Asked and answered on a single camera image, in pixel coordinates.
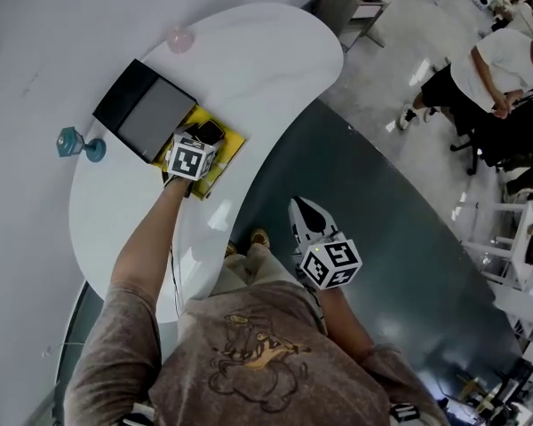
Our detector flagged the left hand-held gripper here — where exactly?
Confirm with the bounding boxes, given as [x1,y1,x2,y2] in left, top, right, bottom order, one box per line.
[161,124,219,199]

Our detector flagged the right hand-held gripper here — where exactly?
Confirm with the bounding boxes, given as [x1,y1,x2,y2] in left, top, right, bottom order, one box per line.
[288,195,364,291]

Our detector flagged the black makeup compact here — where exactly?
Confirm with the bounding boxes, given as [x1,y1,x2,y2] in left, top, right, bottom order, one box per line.
[194,121,226,146]

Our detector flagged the black box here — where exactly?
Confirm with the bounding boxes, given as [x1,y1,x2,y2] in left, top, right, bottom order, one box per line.
[91,59,200,165]

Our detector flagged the person's left forearm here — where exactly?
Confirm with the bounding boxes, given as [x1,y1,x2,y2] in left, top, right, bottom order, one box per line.
[109,177,193,312]

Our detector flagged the person's right forearm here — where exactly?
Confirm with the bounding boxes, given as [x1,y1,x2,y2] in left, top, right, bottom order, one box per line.
[314,287,377,366]

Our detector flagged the yellow tray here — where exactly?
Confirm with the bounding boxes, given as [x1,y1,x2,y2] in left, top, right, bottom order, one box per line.
[153,104,248,201]

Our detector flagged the person's beige trousers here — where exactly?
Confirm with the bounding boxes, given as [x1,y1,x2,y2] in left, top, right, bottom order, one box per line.
[209,241,323,332]

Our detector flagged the teal table lamp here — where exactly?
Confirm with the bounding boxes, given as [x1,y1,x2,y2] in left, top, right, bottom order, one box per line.
[55,126,108,164]

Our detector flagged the pink glass ornament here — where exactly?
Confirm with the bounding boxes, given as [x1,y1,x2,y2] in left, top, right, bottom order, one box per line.
[165,26,196,55]

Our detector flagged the person's brown printed shirt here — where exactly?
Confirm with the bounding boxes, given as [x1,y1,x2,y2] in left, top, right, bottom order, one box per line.
[63,279,450,426]

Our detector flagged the white shelf cart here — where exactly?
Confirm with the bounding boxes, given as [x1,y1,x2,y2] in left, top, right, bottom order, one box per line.
[460,199,533,288]

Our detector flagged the black office chair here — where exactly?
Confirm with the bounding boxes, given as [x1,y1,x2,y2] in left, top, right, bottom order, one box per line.
[449,98,533,177]

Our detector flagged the grey metal desk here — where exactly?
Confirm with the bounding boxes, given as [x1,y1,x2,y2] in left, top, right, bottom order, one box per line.
[314,0,392,52]

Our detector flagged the thin black cable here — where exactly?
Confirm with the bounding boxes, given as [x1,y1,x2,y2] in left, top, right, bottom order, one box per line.
[169,244,183,321]

